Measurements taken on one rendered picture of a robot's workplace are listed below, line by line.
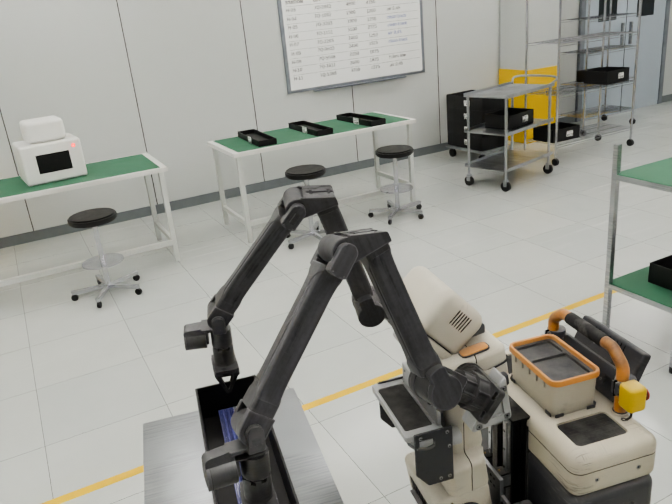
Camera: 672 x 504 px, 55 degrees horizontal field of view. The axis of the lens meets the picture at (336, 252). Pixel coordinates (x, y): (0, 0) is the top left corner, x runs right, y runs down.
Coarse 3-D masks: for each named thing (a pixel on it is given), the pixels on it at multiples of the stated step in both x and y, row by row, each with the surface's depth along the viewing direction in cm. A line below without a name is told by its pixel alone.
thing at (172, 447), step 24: (288, 408) 187; (144, 432) 182; (168, 432) 181; (192, 432) 180; (288, 432) 176; (312, 432) 175; (144, 456) 172; (168, 456) 171; (192, 456) 170; (288, 456) 167; (312, 456) 166; (144, 480) 163; (168, 480) 162; (192, 480) 162; (312, 480) 158
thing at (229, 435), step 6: (228, 408) 182; (234, 408) 181; (222, 414) 179; (228, 414) 179; (222, 420) 176; (228, 420) 176; (222, 426) 174; (228, 426) 174; (228, 432) 171; (234, 432) 171; (228, 438) 169; (234, 438) 169; (240, 468) 157; (240, 480) 153; (234, 486) 152; (240, 498) 148
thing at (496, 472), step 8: (488, 456) 185; (488, 464) 181; (488, 472) 181; (496, 472) 178; (504, 472) 178; (488, 480) 182; (496, 480) 177; (504, 480) 178; (416, 488) 184; (496, 488) 178; (416, 496) 183; (496, 496) 179; (504, 496) 176
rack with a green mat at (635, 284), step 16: (624, 176) 320; (640, 176) 316; (656, 176) 314; (608, 224) 335; (608, 240) 338; (608, 256) 340; (608, 272) 343; (640, 272) 354; (608, 288) 346; (624, 288) 338; (640, 288) 336; (656, 288) 334; (608, 304) 349; (656, 304) 321; (608, 320) 353
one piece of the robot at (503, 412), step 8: (496, 376) 144; (504, 384) 143; (504, 400) 144; (504, 408) 145; (464, 416) 148; (472, 416) 146; (496, 416) 145; (504, 416) 147; (472, 424) 144; (480, 424) 145; (488, 424) 145
